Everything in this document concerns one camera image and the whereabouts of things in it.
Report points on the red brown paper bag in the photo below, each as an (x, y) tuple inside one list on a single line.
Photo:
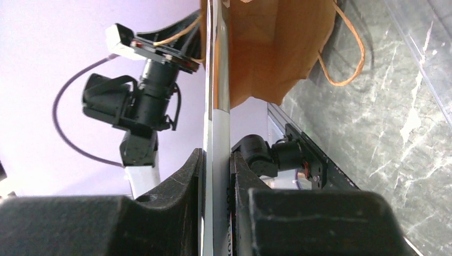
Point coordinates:
[(261, 49)]

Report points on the clear plastic tray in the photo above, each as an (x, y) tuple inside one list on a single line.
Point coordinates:
[(425, 26)]

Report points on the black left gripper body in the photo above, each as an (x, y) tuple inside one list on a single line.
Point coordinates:
[(153, 102)]

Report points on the metal tongs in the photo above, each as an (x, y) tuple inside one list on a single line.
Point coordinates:
[(216, 216)]

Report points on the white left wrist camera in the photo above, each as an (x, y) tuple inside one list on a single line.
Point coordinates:
[(122, 41)]

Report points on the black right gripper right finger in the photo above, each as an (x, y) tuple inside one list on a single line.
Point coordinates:
[(268, 221)]

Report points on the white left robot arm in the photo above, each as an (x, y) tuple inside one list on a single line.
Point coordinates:
[(139, 154)]

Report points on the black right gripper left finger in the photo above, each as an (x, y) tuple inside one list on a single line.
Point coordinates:
[(163, 221)]

